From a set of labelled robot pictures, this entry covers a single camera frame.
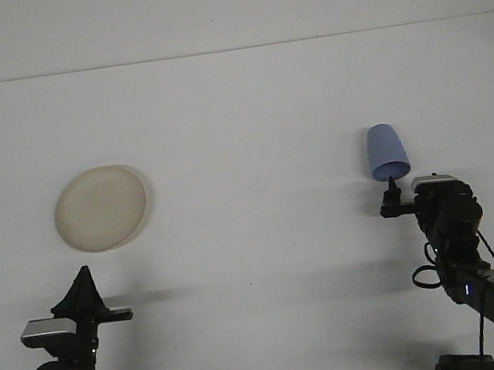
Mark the pale round plate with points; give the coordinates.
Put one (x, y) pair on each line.
(102, 209)

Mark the pale blue cup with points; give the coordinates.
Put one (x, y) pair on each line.
(385, 145)

